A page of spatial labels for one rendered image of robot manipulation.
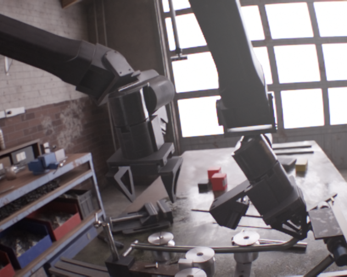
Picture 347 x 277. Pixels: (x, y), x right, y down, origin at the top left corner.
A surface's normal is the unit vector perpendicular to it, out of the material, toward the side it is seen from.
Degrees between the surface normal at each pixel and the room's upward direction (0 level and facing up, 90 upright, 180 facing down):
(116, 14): 90
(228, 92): 135
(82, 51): 63
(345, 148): 90
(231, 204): 90
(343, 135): 90
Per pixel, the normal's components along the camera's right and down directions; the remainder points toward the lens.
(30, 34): 0.61, -0.43
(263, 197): -0.30, 0.22
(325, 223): -0.14, -0.97
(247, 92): -0.12, 0.84
